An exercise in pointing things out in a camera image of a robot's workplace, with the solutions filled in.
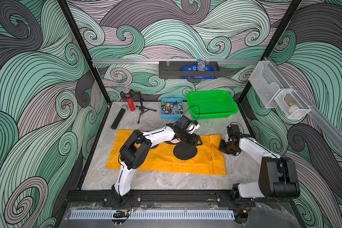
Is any black base frame rail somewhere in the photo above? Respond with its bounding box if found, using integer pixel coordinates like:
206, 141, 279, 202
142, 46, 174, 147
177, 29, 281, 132
65, 190, 292, 208

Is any blue package on shelf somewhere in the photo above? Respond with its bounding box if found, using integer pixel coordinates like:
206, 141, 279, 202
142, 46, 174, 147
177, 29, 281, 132
180, 60, 215, 79

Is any black wall shelf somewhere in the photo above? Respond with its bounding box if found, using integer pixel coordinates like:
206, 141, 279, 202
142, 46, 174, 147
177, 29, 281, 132
159, 60, 220, 79

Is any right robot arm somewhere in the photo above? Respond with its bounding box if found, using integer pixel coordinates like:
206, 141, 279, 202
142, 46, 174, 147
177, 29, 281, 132
218, 123, 300, 200

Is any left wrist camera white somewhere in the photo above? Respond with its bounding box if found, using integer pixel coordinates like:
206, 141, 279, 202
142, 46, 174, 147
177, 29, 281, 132
187, 120, 199, 134

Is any blue tray of small parts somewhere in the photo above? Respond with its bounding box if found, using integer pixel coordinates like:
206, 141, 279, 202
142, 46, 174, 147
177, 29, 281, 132
161, 98, 184, 120

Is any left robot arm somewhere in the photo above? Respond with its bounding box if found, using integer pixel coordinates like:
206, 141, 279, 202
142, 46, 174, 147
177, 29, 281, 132
113, 116, 200, 197

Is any aluminium rail wall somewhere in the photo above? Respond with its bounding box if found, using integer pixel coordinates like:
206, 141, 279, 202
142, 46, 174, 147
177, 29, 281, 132
263, 57, 342, 152
92, 58, 259, 65

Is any green plastic basket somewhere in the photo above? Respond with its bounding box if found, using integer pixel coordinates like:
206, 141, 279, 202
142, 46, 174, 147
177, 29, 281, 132
186, 90, 238, 120

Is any black mini tripod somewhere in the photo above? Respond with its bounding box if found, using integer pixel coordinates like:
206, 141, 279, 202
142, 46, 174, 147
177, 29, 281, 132
135, 92, 157, 124

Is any white perforated cable duct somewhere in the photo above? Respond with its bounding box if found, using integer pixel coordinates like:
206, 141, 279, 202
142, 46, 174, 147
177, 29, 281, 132
69, 210, 235, 220

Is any small clear wall bin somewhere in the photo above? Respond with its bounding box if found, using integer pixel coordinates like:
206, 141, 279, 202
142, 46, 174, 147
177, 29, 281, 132
274, 89, 311, 120

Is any clear plastic wall bin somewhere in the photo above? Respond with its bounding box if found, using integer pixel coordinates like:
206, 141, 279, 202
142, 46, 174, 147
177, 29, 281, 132
249, 61, 288, 108

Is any aluminium rail back wall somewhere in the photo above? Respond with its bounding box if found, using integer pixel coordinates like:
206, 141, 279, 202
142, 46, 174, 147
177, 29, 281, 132
92, 58, 259, 65

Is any yellow pillowcase with print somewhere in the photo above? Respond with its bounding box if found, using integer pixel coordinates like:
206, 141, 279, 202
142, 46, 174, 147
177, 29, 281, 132
105, 129, 228, 176

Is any black remote control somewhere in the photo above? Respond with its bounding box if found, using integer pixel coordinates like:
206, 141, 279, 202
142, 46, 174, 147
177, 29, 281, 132
111, 108, 126, 130

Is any aluminium rail right wall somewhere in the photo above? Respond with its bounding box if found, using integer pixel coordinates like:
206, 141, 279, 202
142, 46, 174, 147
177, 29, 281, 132
263, 57, 342, 152

